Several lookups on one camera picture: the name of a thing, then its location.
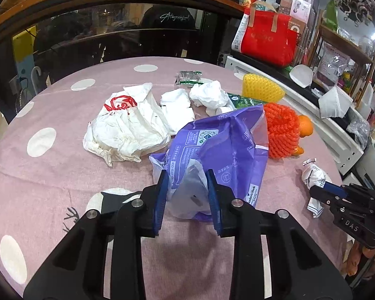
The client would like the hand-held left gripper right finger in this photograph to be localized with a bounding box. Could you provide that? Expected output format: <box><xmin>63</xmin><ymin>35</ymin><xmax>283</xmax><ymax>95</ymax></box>
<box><xmin>205</xmin><ymin>169</ymin><xmax>354</xmax><ymax>300</ymax></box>

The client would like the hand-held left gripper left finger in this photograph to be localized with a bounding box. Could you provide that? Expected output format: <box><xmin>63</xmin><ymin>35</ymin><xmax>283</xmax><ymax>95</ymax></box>
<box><xmin>23</xmin><ymin>170</ymin><xmax>170</xmax><ymax>300</ymax></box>

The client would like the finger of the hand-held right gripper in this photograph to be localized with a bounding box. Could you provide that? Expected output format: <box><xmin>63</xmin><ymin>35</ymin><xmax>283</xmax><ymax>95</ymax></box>
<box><xmin>309</xmin><ymin>186</ymin><xmax>336</xmax><ymax>207</ymax></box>
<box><xmin>323</xmin><ymin>182</ymin><xmax>345</xmax><ymax>195</ymax></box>

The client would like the white paper wrapper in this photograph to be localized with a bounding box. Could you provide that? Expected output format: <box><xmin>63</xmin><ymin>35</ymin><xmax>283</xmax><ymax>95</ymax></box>
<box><xmin>301</xmin><ymin>159</ymin><xmax>327</xmax><ymax>219</ymax></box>

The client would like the purple plastic bag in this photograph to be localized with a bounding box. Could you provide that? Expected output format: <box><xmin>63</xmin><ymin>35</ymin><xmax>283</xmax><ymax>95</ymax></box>
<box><xmin>148</xmin><ymin>103</ymin><xmax>269</xmax><ymax>222</ymax></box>

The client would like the green drink carton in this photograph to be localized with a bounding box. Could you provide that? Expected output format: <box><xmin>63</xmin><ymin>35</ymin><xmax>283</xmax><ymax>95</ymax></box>
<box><xmin>226</xmin><ymin>92</ymin><xmax>263</xmax><ymax>108</ymax></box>

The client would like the yellow foam net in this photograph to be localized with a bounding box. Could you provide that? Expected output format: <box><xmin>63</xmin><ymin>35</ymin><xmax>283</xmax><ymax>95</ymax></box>
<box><xmin>242</xmin><ymin>73</ymin><xmax>286</xmax><ymax>103</ymax></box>

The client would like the person's right hand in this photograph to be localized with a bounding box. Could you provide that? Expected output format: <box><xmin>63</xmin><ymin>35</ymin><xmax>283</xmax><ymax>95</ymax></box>
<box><xmin>345</xmin><ymin>242</ymin><xmax>375</xmax><ymax>280</ymax></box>

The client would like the white drawer cabinet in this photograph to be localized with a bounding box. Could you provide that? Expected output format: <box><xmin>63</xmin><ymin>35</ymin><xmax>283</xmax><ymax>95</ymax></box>
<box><xmin>225</xmin><ymin>54</ymin><xmax>365</xmax><ymax>176</ymax></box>

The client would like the clear plastic bag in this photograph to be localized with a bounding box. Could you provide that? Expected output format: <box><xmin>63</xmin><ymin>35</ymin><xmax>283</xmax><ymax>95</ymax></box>
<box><xmin>347</xmin><ymin>119</ymin><xmax>371</xmax><ymax>149</ymax></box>

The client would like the white plastic bag red print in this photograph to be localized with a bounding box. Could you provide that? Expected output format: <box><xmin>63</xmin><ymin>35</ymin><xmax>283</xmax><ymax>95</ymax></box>
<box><xmin>83</xmin><ymin>83</ymin><xmax>171</xmax><ymax>167</ymax></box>

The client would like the orange foam net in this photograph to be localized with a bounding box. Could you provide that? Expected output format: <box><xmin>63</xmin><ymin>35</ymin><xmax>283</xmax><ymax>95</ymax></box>
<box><xmin>262</xmin><ymin>102</ymin><xmax>301</xmax><ymax>159</ymax></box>

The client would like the white folded face mask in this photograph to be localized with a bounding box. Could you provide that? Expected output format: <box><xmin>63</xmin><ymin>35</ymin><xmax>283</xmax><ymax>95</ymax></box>
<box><xmin>318</xmin><ymin>86</ymin><xmax>354</xmax><ymax>119</ymax></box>

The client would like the folded white tissue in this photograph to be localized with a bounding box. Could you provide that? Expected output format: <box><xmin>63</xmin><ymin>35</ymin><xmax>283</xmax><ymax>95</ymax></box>
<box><xmin>160</xmin><ymin>88</ymin><xmax>196</xmax><ymax>136</ymax></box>

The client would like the crumpled white tissue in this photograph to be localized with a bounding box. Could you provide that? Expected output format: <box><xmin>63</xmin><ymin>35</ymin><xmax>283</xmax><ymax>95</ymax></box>
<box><xmin>189</xmin><ymin>80</ymin><xmax>235</xmax><ymax>108</ymax></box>

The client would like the green snack wrapper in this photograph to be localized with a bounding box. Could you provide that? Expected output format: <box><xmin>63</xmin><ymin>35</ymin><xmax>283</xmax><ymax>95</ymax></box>
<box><xmin>175</xmin><ymin>70</ymin><xmax>204</xmax><ymax>87</ymax></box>

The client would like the foil packet with label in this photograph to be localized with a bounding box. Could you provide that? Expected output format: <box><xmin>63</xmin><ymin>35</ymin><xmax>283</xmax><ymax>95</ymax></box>
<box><xmin>319</xmin><ymin>44</ymin><xmax>351</xmax><ymax>82</ymax></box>

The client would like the wooden shelf rack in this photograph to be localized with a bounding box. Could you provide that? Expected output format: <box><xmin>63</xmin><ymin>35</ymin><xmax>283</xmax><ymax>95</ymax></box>
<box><xmin>312</xmin><ymin>22</ymin><xmax>375</xmax><ymax>101</ymax></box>

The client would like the red tote bag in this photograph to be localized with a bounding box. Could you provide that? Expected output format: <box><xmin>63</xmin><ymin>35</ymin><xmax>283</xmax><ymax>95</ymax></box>
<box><xmin>240</xmin><ymin>4</ymin><xmax>297</xmax><ymax>68</ymax></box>

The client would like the brown printed box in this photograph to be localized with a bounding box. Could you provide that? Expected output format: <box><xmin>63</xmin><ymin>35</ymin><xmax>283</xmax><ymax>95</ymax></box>
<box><xmin>279</xmin><ymin>0</ymin><xmax>311</xmax><ymax>38</ymax></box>

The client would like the green packet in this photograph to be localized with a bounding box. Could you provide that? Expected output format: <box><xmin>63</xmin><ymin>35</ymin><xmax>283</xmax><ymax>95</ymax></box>
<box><xmin>326</xmin><ymin>0</ymin><xmax>340</xmax><ymax>32</ymax></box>

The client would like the pink product box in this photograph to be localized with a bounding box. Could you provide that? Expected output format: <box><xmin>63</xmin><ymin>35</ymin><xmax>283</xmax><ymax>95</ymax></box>
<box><xmin>293</xmin><ymin>0</ymin><xmax>315</xmax><ymax>22</ymax></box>

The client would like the wood-framed glass cabinet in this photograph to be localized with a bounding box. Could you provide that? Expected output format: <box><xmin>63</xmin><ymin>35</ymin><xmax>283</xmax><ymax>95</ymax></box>
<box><xmin>0</xmin><ymin>0</ymin><xmax>247</xmax><ymax>110</ymax></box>

